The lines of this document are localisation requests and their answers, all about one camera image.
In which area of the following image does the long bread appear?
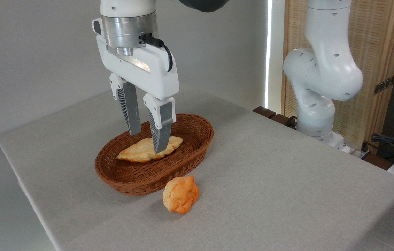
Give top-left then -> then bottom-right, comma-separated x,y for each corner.
117,136 -> 183,163

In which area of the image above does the wooden folding screen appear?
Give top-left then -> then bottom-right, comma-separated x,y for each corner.
281,0 -> 394,154

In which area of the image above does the black screen hinge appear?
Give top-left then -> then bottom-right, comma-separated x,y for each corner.
374,75 -> 394,95

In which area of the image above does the round knotted bread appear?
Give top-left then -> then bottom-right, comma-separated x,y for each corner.
162,175 -> 200,214

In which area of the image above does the brown wicker basket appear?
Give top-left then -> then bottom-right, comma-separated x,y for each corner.
94,113 -> 214,196

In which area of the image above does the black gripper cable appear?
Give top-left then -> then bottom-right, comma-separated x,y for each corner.
142,33 -> 173,73

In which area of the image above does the grey tablecloth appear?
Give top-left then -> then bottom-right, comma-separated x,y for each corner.
0,83 -> 394,251

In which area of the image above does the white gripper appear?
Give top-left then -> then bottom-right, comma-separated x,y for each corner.
96,36 -> 180,154

